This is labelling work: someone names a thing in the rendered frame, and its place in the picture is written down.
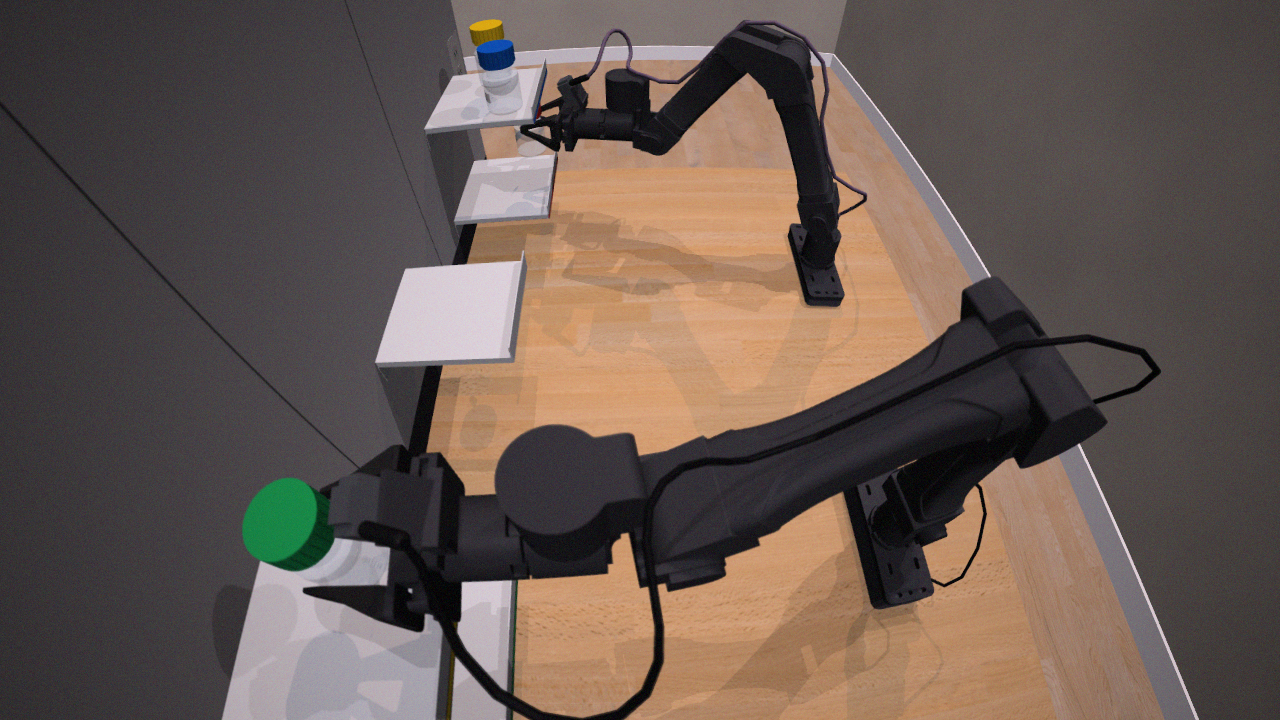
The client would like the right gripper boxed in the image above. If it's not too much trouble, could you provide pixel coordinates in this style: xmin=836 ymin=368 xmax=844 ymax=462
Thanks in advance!
xmin=520 ymin=83 xmax=608 ymax=152

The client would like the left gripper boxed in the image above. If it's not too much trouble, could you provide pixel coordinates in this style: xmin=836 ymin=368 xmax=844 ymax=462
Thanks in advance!
xmin=303 ymin=445 xmax=531 ymax=632

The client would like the clear bottle with blue cap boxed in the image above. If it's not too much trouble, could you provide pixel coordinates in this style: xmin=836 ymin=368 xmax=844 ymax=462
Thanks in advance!
xmin=477 ymin=40 xmax=524 ymax=115

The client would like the white bottle with yellow cap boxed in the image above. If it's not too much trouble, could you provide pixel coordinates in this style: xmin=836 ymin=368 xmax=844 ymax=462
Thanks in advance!
xmin=468 ymin=20 xmax=504 ymax=85

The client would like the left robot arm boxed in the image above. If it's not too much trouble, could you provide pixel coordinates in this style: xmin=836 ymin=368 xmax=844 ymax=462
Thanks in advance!
xmin=494 ymin=275 xmax=1107 ymax=605

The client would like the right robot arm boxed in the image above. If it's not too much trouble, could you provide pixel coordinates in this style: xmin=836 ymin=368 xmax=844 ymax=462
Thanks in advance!
xmin=600 ymin=26 xmax=845 ymax=301

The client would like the white bottle with green cap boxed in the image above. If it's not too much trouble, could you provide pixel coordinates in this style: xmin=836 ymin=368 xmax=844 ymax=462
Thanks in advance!
xmin=242 ymin=478 xmax=388 ymax=585

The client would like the clear glass bottle with red cap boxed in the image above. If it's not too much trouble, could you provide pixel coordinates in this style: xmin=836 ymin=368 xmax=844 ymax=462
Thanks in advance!
xmin=513 ymin=104 xmax=547 ymax=158

